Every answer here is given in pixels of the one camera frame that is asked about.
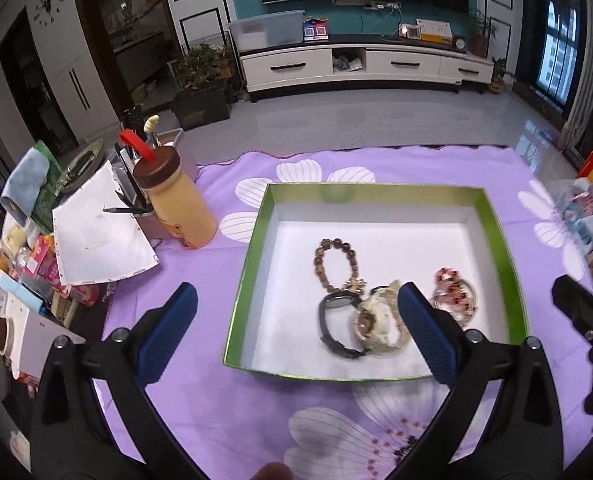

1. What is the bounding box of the yellow bear bottle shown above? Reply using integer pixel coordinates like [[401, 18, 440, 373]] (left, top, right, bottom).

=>
[[118, 129, 217, 249]]

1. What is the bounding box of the black wall clock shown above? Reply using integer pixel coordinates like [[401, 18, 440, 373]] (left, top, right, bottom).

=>
[[33, 0, 64, 26]]

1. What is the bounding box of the small floor plant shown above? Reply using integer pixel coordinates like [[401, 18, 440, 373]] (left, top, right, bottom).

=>
[[489, 58, 515, 94]]

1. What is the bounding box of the white TV cabinet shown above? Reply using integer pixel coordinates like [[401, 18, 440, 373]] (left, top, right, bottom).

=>
[[240, 42, 494, 98]]

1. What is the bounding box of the pen holder cup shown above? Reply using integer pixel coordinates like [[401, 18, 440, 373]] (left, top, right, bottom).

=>
[[104, 143, 170, 240]]

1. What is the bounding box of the pink snack package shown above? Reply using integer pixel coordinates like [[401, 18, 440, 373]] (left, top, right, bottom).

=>
[[23, 235, 99, 307]]

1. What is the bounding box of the blue red QR stand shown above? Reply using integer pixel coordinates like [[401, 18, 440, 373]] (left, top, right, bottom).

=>
[[303, 18, 329, 42]]

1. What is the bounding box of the potted plant on cabinet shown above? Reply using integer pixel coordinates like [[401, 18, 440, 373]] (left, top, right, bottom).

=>
[[468, 10, 497, 58]]

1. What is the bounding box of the silver bangle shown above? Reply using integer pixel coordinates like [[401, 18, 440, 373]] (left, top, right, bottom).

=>
[[430, 268, 478, 327]]

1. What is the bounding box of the clear plastic storage bin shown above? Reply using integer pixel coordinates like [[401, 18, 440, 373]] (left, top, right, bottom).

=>
[[228, 10, 305, 53]]

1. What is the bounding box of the plastic shopping bag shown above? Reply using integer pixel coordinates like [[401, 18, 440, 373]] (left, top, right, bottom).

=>
[[546, 178, 593, 255]]

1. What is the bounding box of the white yellow calendar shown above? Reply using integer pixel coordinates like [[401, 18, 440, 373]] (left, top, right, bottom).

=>
[[416, 18, 453, 44]]

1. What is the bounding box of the pink crystal bead bracelet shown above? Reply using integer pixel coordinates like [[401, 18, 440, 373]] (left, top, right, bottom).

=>
[[430, 278, 476, 323]]

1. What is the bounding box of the white box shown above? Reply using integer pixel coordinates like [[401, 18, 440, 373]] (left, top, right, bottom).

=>
[[2, 304, 85, 387]]

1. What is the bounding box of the green cardboard box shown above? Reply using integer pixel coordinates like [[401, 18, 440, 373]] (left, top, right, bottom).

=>
[[223, 183, 529, 382]]

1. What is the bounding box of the person's right hand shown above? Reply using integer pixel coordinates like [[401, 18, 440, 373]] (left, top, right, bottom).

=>
[[251, 463, 293, 480]]

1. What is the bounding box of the light blue cloth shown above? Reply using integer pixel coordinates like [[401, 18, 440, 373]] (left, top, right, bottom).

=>
[[0, 148, 49, 226]]

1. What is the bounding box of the cream wrist watch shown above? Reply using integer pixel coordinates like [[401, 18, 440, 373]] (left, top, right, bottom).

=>
[[353, 280, 411, 356]]

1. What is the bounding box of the white paper sheet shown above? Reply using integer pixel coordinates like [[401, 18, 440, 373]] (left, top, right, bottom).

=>
[[52, 162, 159, 286]]

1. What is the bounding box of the small alarm clock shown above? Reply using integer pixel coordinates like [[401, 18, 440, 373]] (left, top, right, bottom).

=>
[[453, 35, 466, 52]]

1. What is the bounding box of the potted plant on floor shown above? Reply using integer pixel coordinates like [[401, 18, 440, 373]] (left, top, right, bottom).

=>
[[170, 44, 231, 130]]

